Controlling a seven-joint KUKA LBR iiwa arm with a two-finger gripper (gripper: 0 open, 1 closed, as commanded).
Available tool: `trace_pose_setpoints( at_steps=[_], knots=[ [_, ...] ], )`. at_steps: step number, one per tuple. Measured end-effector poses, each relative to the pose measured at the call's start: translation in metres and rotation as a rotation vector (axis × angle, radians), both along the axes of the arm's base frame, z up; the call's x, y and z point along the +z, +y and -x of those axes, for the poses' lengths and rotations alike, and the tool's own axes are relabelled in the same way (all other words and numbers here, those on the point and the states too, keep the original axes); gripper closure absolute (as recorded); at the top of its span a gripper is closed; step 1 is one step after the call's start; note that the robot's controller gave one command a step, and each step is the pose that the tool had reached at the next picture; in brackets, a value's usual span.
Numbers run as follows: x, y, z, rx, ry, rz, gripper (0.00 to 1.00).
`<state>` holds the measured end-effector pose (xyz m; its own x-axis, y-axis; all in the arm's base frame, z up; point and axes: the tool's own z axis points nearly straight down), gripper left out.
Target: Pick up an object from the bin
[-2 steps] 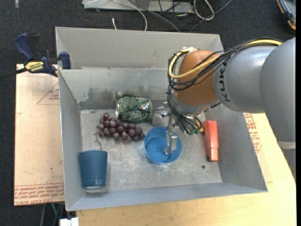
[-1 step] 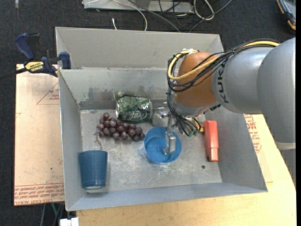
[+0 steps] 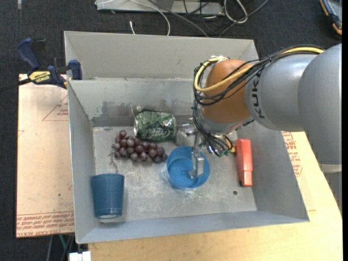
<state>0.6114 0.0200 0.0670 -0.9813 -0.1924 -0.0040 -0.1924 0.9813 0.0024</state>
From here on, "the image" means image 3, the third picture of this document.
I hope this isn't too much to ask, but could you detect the crushed green drink can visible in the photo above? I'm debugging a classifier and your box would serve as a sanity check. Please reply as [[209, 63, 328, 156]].
[[133, 110, 177, 141]]

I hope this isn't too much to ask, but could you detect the brown cardboard board, red print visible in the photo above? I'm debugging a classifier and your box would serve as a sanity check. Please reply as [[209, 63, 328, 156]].
[[16, 73, 318, 239]]

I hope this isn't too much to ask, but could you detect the light blue ribbed cup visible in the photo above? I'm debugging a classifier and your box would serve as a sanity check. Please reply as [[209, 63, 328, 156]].
[[165, 145, 210, 190]]

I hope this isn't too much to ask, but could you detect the dark blue ribbed cup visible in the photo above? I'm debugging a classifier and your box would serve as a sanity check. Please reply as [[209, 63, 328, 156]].
[[90, 173, 126, 223]]

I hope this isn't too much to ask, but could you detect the clear glass thing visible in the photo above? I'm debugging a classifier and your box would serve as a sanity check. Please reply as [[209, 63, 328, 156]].
[[175, 123, 198, 148]]

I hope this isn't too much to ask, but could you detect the grey metal bin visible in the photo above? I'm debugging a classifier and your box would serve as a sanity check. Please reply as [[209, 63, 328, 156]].
[[64, 30, 310, 245]]

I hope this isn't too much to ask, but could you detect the orange-red flat block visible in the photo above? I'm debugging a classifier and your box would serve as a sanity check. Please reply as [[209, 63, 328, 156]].
[[235, 138, 254, 188]]

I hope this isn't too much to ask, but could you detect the dark purple grape bunch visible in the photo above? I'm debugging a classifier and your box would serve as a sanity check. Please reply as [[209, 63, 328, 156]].
[[108, 129, 169, 173]]

